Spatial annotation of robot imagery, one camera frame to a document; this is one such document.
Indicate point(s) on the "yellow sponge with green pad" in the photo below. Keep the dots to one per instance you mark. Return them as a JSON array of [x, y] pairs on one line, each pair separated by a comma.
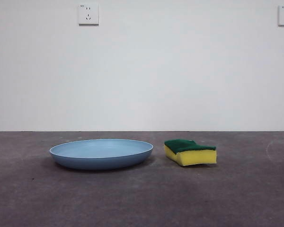
[[198, 159]]

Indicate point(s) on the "light blue round plate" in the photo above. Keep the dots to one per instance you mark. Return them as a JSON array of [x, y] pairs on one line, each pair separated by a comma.
[[101, 160]]

